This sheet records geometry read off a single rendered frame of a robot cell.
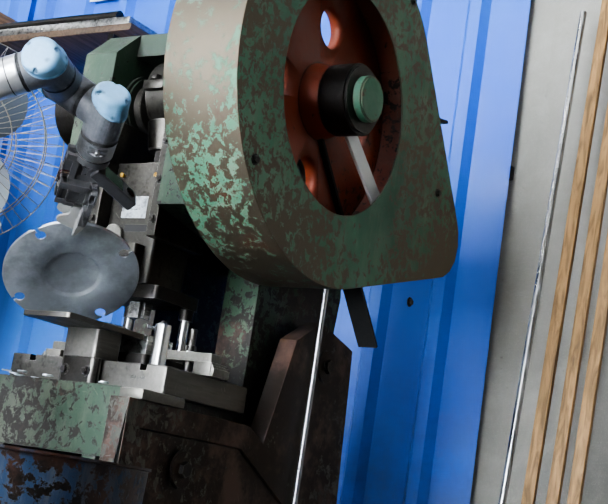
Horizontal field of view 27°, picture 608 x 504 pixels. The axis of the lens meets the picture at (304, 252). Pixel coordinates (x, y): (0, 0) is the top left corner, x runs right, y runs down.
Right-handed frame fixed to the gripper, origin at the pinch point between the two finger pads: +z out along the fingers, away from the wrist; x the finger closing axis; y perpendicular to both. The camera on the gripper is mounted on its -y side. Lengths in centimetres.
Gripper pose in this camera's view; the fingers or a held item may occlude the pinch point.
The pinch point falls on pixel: (78, 229)
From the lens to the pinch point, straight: 266.0
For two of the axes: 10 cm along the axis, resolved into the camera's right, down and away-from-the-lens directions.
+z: -3.6, 7.3, 5.8
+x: 1.1, 6.5, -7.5
